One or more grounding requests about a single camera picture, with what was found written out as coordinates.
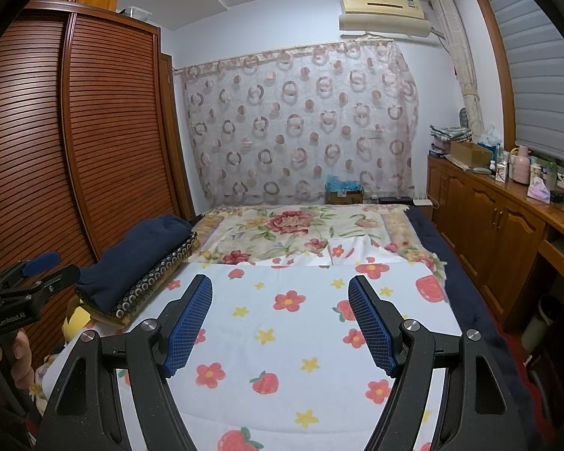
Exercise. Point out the wooden window frame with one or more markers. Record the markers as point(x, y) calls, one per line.
point(498, 56)

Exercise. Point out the white strawberry flower quilt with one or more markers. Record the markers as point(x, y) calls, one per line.
point(286, 338)

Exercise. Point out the green-capped clear bottle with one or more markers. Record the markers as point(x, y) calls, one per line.
point(551, 176)

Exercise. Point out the small grey fan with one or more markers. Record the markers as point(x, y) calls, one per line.
point(464, 120)

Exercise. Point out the clear plastic storage box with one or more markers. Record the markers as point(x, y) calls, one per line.
point(135, 11)

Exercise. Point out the wooden sideboard cabinet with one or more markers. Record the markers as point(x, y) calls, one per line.
point(484, 225)

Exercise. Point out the white router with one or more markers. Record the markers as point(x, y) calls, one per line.
point(422, 202)

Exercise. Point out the navy printed t-shirt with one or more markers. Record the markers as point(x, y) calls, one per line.
point(131, 253)

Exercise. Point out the tied beige curtain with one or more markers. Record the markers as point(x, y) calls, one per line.
point(465, 80)

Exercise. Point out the beige wall air conditioner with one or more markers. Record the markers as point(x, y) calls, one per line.
point(380, 7)

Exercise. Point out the stack of folded cloths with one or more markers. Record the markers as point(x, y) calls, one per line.
point(451, 133)

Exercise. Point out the small black clock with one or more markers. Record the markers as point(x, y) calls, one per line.
point(557, 197)

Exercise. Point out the cardboard box with blue cloth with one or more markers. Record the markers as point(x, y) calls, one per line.
point(344, 192)

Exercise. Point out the clear plastic bag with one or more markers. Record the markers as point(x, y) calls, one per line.
point(489, 137)

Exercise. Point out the flat black box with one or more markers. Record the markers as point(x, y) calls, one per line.
point(395, 200)

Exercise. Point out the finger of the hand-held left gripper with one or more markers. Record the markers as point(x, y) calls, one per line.
point(58, 277)
point(42, 260)

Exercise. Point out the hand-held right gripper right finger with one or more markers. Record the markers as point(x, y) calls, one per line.
point(373, 329)

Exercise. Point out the sheer circle-patterned curtain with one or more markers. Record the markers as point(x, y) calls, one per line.
point(301, 127)

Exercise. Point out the grey window roller blind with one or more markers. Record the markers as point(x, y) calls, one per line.
point(540, 80)

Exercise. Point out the navy bed blanket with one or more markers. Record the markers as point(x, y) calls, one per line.
point(474, 310)

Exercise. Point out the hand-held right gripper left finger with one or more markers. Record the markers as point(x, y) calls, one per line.
point(188, 329)

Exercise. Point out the person's left hand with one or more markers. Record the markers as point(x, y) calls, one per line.
point(21, 361)

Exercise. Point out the open brown cardboard box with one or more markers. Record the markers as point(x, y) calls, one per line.
point(470, 152)

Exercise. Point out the pink thermos jug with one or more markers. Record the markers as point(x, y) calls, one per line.
point(520, 169)

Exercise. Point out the pink tissue pack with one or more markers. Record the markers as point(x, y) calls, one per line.
point(538, 191)

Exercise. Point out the white carton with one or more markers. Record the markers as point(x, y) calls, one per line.
point(501, 173)

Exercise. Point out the rose floral blanket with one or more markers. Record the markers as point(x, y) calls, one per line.
point(286, 221)

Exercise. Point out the brown louvered wooden wardrobe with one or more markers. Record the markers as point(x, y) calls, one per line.
point(108, 127)

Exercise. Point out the white wastebasket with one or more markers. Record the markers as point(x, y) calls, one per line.
point(540, 324)

